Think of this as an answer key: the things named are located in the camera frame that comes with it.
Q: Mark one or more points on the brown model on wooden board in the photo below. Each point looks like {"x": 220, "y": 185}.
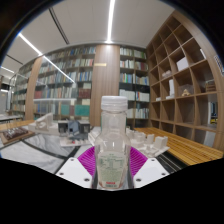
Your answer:
{"x": 13, "y": 134}

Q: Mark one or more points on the curved wooden slat bench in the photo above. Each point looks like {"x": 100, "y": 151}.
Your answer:
{"x": 186, "y": 146}

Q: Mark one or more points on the wooden cubby shelf unit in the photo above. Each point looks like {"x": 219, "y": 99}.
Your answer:
{"x": 186, "y": 96}

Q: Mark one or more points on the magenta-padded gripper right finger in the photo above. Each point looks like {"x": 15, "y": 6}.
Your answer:
{"x": 150, "y": 171}

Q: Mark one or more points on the tall bookshelf full of books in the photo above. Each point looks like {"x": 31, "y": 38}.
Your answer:
{"x": 60, "y": 86}
{"x": 133, "y": 86}

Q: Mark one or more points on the clear plastic bottle white cap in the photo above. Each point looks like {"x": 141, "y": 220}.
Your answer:
{"x": 112, "y": 136}

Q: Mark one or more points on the long ceiling strip light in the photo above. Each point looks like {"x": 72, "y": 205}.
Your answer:
{"x": 30, "y": 43}
{"x": 111, "y": 20}

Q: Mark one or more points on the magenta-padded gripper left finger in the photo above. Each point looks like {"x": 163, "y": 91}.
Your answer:
{"x": 75, "y": 171}

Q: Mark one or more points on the dark house architecture model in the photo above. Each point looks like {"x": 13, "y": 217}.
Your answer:
{"x": 75, "y": 130}

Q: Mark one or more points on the white building architecture model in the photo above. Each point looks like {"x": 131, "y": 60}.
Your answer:
{"x": 43, "y": 125}

